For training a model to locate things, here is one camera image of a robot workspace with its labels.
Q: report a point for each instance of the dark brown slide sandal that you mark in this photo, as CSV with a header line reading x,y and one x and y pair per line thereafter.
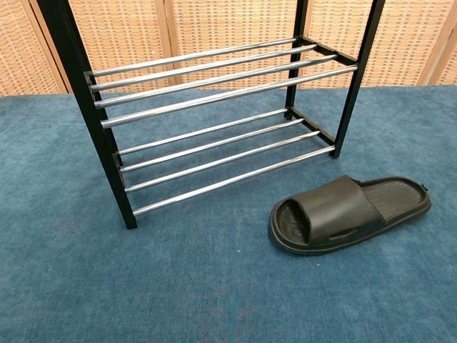
x,y
339,211

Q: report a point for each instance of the woven rattan screen panel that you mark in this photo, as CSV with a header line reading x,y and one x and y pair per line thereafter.
x,y
21,53
450,68
125,32
403,43
232,25

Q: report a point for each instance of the black shoe rack chrome rods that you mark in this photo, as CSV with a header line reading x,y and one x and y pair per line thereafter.
x,y
123,200

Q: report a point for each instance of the blue carpet mat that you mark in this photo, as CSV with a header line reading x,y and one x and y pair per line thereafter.
x,y
178,286

